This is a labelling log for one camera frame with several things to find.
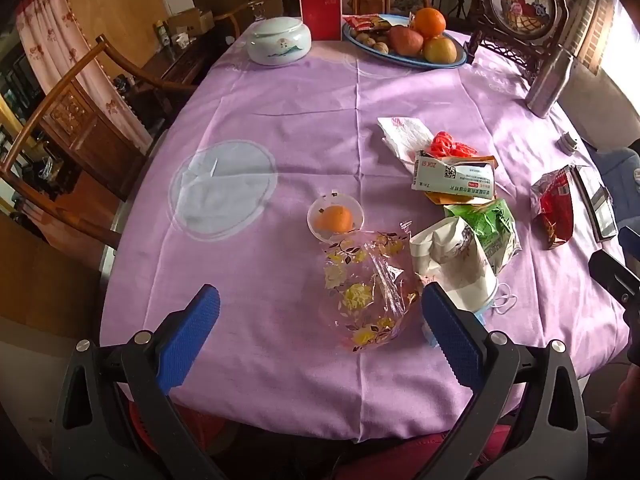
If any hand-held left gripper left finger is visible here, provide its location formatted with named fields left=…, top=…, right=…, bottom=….
left=52, top=284, right=236, bottom=480

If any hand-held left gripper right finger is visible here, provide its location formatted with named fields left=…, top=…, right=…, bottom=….
left=421, top=281, right=588, bottom=480

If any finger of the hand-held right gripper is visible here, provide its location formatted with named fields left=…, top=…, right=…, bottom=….
left=617, top=226, right=640, bottom=261
left=589, top=249, right=640, bottom=306

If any red snack bag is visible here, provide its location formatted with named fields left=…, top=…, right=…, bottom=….
left=530, top=165, right=576, bottom=251

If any floral clear plastic bag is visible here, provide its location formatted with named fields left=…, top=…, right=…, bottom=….
left=322, top=220, right=426, bottom=356

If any white tissue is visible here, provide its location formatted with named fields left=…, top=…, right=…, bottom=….
left=376, top=116, right=435, bottom=166

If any person's right forearm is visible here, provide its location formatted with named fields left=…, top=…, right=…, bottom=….
left=616, top=374, right=640, bottom=423

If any dark flat box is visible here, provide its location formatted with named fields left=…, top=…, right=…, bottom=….
left=570, top=164, right=618, bottom=243

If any blue grey cloth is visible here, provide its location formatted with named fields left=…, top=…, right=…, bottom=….
left=597, top=147, right=640, bottom=231

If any white printed paper bag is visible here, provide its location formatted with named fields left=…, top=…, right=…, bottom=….
left=410, top=216, right=499, bottom=302

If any green packet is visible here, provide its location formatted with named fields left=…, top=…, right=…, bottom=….
left=444, top=199, right=522, bottom=273

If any white medicine box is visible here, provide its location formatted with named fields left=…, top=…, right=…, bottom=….
left=411, top=150, right=496, bottom=194

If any small dish with orange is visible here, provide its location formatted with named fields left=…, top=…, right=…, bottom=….
left=307, top=191, right=364, bottom=242

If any steel bottle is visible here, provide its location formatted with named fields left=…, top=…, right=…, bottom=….
left=525, top=49, right=575, bottom=118

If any red plastic mesh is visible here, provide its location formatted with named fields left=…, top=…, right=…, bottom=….
left=425, top=131, right=479, bottom=159

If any purple tablecloth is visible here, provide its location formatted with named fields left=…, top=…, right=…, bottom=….
left=100, top=27, right=631, bottom=443

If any wooden armchair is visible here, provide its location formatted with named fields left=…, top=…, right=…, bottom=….
left=0, top=35, right=201, bottom=251

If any framed basket picture stand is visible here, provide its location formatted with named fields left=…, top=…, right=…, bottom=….
left=465, top=0, right=569, bottom=86

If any yellow apple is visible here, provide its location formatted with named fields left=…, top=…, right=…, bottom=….
left=423, top=36, right=458, bottom=64

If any dark wooden cabinet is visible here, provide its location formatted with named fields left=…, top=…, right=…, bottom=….
left=142, top=25, right=236, bottom=111

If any reddish apple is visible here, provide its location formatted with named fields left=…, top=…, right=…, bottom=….
left=387, top=26, right=425, bottom=57

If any orange fruit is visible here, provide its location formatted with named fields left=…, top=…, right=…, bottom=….
left=413, top=7, right=446, bottom=39

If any blue oval plate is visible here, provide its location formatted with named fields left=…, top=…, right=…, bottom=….
left=342, top=14, right=468, bottom=69

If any white ceramic lidded bowl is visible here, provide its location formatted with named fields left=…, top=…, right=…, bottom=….
left=246, top=16, right=312, bottom=66

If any small cardboard box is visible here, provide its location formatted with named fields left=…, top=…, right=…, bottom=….
left=167, top=10, right=216, bottom=43

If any pink curtain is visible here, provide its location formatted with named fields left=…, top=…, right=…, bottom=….
left=15, top=0, right=156, bottom=146

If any red snack packet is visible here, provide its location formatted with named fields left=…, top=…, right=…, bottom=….
left=344, top=15, right=396, bottom=36

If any red box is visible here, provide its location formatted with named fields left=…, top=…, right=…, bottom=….
left=299, top=0, right=343, bottom=42

